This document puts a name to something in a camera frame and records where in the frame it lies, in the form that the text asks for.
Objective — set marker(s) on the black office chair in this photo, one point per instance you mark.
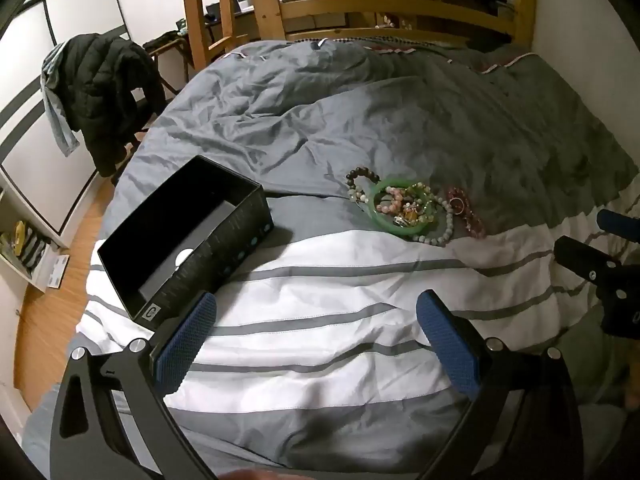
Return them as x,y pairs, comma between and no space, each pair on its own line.
142,120

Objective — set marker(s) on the white shelf unit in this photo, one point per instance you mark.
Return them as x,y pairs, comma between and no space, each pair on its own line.
20,270

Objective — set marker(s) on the black puffer jacket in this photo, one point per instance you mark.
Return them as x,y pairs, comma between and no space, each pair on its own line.
105,85

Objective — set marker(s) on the yellow shelf item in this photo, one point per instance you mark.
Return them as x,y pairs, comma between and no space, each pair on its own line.
12,237

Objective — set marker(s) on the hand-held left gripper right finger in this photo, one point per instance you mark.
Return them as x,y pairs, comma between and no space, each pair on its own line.
450,345

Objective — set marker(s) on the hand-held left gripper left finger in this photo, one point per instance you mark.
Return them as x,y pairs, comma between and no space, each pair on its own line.
185,340

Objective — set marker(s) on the white bathroom scale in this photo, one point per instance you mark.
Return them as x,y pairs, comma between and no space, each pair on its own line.
59,272

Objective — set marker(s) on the striped bag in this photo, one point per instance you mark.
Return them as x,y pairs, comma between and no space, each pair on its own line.
35,252

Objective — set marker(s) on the plaid bed sheet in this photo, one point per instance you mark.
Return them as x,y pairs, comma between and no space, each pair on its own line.
400,46

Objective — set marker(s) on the wooden desk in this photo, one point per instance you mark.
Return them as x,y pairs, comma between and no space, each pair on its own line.
240,17

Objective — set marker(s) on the wooden bed frame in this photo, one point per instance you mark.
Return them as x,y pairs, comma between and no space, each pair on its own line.
390,7

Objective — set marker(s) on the green jade bangle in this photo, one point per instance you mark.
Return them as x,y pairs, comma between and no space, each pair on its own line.
381,221

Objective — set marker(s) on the light blue garment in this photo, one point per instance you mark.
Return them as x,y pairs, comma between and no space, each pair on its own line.
57,120

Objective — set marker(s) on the white wardrobe with black stripes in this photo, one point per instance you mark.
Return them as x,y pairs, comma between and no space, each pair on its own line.
50,35

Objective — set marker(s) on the grey striped duvet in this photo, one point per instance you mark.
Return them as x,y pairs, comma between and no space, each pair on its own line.
350,110

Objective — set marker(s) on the black rectangular box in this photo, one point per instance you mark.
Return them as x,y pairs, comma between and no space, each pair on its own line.
200,200

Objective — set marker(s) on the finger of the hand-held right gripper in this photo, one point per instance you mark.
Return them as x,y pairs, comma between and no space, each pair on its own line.
585,257
620,221

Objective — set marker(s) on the dark folding table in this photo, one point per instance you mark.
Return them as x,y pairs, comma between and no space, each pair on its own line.
165,47

